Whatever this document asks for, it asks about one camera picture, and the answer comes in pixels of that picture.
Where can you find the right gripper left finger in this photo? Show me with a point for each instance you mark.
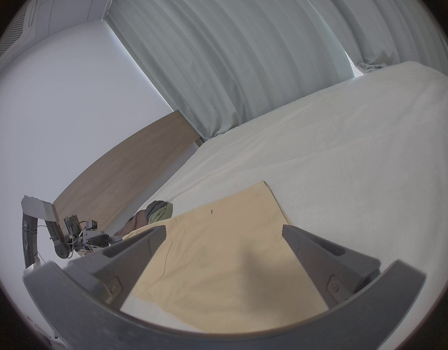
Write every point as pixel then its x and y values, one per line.
pixel 114 268

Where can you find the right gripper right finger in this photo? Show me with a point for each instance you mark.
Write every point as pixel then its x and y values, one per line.
pixel 333 268

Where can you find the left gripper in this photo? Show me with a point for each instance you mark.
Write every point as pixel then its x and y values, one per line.
pixel 96 240

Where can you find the tan shorts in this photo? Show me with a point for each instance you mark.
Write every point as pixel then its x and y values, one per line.
pixel 216 253

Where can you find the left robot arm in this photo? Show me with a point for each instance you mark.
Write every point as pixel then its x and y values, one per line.
pixel 40 208

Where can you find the bed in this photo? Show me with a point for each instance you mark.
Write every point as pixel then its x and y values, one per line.
pixel 318 140

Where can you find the brown garment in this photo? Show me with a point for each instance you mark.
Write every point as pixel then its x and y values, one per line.
pixel 134 224

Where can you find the black garment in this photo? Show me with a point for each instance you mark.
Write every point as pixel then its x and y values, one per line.
pixel 156 206

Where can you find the olive green garment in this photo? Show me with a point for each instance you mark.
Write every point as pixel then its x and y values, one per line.
pixel 162 215

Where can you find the window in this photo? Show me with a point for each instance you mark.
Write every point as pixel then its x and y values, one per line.
pixel 355 69

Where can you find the pale green curtain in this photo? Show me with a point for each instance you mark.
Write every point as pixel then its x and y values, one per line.
pixel 384 20
pixel 216 49

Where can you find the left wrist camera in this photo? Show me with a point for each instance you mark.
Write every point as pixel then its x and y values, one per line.
pixel 92 225

